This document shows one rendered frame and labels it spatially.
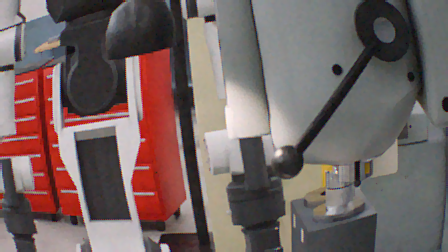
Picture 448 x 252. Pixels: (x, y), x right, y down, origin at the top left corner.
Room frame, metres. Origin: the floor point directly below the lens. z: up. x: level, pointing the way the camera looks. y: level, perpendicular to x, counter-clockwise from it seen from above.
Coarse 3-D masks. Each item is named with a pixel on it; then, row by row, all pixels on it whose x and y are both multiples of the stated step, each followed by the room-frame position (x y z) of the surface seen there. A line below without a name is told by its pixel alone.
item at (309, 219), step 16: (320, 192) 1.61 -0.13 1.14; (304, 208) 1.58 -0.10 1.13; (320, 208) 1.51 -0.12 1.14; (352, 208) 1.46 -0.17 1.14; (368, 208) 1.48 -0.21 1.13; (304, 224) 1.49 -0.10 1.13; (320, 224) 1.46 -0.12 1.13; (336, 224) 1.44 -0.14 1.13; (352, 224) 1.44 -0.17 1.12; (368, 224) 1.44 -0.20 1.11; (304, 240) 1.47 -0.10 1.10; (320, 240) 1.44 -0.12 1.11; (336, 240) 1.44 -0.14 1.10; (352, 240) 1.44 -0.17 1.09; (368, 240) 1.44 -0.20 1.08
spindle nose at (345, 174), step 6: (366, 162) 1.08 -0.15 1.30; (372, 162) 1.09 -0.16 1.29; (342, 168) 1.08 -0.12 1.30; (348, 168) 1.08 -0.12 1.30; (360, 168) 1.08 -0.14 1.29; (372, 168) 1.09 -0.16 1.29; (342, 174) 1.09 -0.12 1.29; (348, 174) 1.08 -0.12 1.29; (366, 174) 1.08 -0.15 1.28; (342, 180) 1.09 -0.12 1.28; (348, 180) 1.08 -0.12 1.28; (354, 180) 1.08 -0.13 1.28
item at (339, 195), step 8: (328, 184) 1.49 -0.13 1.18; (336, 184) 1.48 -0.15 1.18; (344, 184) 1.48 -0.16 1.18; (352, 184) 1.49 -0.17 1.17; (328, 192) 1.49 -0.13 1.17; (336, 192) 1.48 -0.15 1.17; (344, 192) 1.48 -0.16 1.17; (352, 192) 1.49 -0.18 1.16; (328, 200) 1.49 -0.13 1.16; (336, 200) 1.48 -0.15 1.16; (344, 200) 1.48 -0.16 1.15; (352, 200) 1.49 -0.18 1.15; (328, 208) 1.49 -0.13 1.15; (336, 208) 1.48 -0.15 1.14
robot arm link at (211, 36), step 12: (192, 0) 1.74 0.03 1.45; (204, 0) 1.74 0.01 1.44; (192, 12) 1.75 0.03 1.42; (204, 12) 1.76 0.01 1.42; (204, 24) 1.79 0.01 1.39; (204, 36) 1.80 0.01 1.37; (216, 36) 1.77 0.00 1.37; (216, 48) 1.78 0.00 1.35; (216, 60) 1.78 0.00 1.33; (216, 72) 1.78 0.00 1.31
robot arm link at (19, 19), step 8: (0, 0) 1.73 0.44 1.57; (8, 0) 1.73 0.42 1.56; (16, 0) 1.74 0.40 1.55; (0, 8) 1.73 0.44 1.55; (8, 8) 1.73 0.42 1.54; (16, 8) 1.75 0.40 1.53; (0, 16) 1.73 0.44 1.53; (8, 16) 1.73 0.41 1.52; (16, 16) 1.74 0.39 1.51; (24, 16) 1.76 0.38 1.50; (0, 24) 1.72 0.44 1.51; (8, 24) 1.73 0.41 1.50; (16, 24) 1.74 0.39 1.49; (24, 24) 1.74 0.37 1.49; (24, 32) 1.72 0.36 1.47; (24, 40) 1.73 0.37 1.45; (24, 48) 1.74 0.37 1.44; (24, 56) 1.73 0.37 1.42
